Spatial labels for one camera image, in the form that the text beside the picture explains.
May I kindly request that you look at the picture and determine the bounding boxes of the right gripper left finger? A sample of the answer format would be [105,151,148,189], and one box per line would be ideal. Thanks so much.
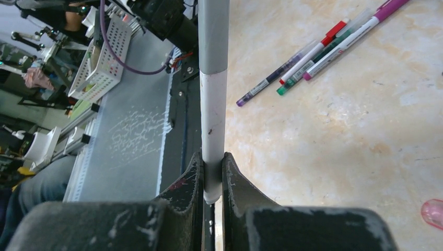
[7,152,204,250]

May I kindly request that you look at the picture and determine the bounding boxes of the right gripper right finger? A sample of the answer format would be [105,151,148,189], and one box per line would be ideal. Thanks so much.
[222,153,398,250]

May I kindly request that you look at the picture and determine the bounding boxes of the grey white marker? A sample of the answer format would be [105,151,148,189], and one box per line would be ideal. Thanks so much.
[198,1,230,204]

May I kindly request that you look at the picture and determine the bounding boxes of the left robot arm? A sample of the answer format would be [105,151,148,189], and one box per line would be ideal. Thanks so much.
[112,0,198,52]

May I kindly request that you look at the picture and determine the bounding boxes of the purple pen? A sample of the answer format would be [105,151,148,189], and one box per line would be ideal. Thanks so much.
[236,40,317,107]

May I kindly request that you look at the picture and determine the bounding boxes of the red cap pen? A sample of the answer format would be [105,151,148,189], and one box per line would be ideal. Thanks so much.
[279,18,350,85]

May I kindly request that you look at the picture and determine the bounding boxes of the green pen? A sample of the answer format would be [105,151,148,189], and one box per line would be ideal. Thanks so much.
[276,8,372,96]

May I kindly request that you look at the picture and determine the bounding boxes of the magenta cap pen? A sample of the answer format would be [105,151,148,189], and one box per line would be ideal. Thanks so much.
[302,0,409,81]

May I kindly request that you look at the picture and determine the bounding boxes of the person leg in jeans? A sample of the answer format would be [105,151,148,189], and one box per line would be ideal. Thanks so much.
[1,156,76,250]

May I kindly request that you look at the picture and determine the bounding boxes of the white plastic basket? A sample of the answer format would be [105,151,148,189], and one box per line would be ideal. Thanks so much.
[68,15,133,102]

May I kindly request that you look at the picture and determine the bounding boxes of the pink highlighter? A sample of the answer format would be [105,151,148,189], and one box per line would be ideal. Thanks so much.
[421,199,442,230]

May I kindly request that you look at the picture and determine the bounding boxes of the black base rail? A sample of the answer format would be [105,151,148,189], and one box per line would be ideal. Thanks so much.
[156,48,202,194]

